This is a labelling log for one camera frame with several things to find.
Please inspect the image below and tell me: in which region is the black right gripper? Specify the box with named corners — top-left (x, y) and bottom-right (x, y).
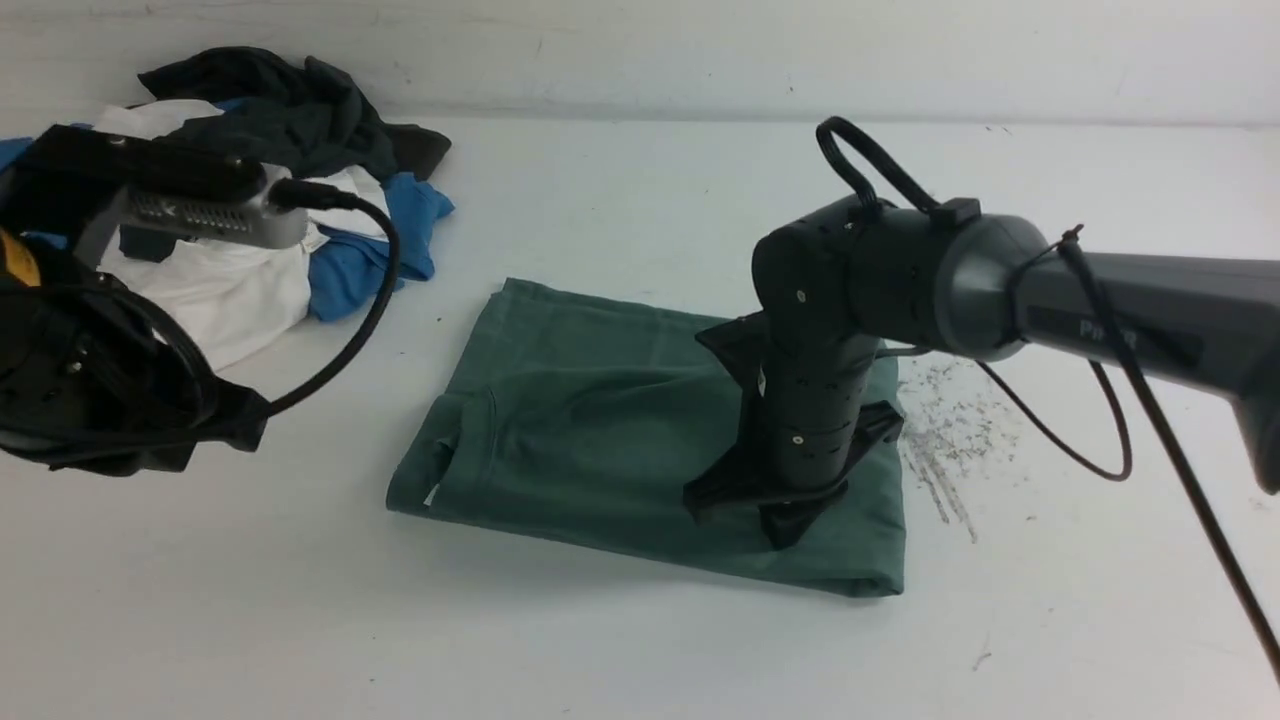
top-left (682, 313), bottom-right (904, 550)

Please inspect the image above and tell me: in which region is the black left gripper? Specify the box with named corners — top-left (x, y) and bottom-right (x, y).
top-left (1, 240), bottom-right (268, 477)

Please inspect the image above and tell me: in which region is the green long sleeve shirt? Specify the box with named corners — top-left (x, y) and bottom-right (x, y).
top-left (385, 278), bottom-right (908, 598)

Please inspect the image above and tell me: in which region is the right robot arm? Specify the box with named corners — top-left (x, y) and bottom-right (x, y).
top-left (684, 197), bottom-right (1279, 550)

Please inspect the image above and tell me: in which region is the white shirt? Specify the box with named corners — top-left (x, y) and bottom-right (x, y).
top-left (93, 99), bottom-right (388, 370)

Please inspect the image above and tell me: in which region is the blue shirt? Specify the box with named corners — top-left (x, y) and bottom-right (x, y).
top-left (0, 97), bottom-right (456, 323)

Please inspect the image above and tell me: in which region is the dark grey shirt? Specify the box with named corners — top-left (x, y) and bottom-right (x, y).
top-left (138, 47), bottom-right (452, 183)

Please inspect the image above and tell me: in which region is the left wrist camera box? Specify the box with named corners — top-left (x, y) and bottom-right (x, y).
top-left (1, 126), bottom-right (308, 266)

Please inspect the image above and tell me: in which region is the black left camera cable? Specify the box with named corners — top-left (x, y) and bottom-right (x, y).
top-left (0, 181), bottom-right (403, 446)

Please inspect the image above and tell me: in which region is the black camera cable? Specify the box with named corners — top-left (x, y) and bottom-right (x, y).
top-left (0, 181), bottom-right (403, 446)
top-left (815, 115), bottom-right (1280, 685)

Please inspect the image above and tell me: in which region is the black right camera cable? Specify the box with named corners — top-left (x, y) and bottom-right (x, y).
top-left (815, 115), bottom-right (1280, 685)

